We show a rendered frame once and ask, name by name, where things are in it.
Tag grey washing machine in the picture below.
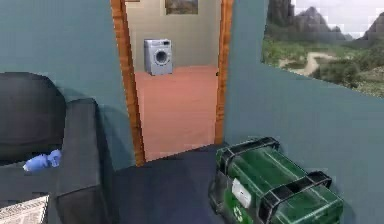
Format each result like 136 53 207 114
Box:
143 38 174 77

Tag orange wooden door frame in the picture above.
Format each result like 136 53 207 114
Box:
109 0 235 168

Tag green recycling bin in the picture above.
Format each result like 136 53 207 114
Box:
208 136 345 224

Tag dark grey sofa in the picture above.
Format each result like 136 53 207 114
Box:
0 71 118 224

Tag large mountain landscape window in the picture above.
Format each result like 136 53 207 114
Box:
260 0 384 99

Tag framed landscape picture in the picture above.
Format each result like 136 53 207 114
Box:
164 0 199 16

